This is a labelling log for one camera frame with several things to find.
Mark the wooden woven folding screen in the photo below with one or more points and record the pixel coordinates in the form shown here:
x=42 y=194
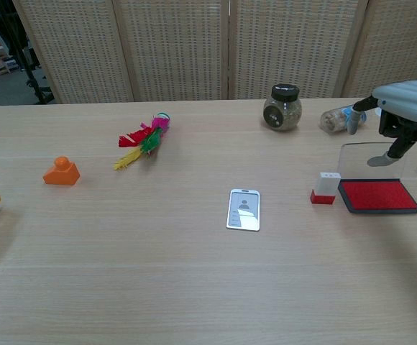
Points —
x=208 y=50

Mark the red white stamp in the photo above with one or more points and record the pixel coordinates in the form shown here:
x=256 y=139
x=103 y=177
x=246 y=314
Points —
x=324 y=190

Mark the colourful feather shuttlecock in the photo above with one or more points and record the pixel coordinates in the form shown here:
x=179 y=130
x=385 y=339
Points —
x=145 y=140

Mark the red ink pad clear lid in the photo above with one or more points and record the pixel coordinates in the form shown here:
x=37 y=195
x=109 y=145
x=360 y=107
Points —
x=377 y=196

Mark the orange plastic toy block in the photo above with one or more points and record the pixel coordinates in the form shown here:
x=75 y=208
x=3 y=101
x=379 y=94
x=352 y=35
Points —
x=62 y=172

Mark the white ID badge holder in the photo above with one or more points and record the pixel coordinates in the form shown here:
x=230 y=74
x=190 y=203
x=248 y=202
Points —
x=244 y=209

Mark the black tripod stand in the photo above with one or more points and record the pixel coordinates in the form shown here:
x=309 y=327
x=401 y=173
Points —
x=32 y=72

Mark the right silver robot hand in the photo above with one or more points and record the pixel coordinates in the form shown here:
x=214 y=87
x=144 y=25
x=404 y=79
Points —
x=410 y=100

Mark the glass jar with black lid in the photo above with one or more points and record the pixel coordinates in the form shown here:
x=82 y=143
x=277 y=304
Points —
x=282 y=109

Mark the clear plastic bottle blue label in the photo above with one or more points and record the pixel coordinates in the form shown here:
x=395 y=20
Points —
x=334 y=120

